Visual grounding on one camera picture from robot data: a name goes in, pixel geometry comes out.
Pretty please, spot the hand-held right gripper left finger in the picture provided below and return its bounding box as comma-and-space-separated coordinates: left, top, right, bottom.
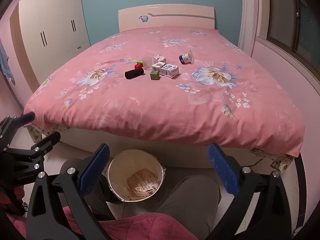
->
25, 143, 110, 240

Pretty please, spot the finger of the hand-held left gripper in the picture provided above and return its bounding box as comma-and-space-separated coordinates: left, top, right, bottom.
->
5, 131, 61, 172
0, 112, 36, 150

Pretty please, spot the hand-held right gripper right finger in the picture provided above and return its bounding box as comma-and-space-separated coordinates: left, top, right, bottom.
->
207, 142, 298, 240

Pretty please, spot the white round trash bin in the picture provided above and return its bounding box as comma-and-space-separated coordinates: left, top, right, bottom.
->
106, 149, 166, 202

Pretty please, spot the clear plastic cup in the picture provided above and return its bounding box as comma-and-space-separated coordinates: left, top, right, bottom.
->
142, 57, 154, 71

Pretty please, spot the person's left hand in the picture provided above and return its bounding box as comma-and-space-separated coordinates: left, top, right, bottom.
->
0, 187, 26, 216

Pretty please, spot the printed plastic wrapper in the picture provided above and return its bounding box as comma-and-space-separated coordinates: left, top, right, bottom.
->
127, 169, 160, 197

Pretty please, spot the blue hanging cloth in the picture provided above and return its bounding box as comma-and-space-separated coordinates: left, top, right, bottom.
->
0, 39, 15, 85

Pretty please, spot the pink quilted garment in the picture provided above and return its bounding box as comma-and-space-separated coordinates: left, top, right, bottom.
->
7, 204, 208, 240

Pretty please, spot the pink floral blanket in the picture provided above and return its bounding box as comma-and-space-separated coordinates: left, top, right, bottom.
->
23, 26, 306, 158

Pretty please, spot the black cylinder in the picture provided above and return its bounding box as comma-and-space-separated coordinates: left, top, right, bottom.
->
125, 68, 145, 80

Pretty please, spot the white wardrobe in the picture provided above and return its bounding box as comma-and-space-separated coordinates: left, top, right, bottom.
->
10, 0, 91, 93

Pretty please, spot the white blue milk carton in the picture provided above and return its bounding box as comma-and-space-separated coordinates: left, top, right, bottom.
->
152, 62, 179, 79

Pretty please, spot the white blue yogurt cup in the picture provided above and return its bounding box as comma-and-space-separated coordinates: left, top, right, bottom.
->
178, 50, 194, 65

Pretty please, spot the window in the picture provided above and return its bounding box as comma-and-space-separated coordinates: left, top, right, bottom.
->
255, 0, 320, 74

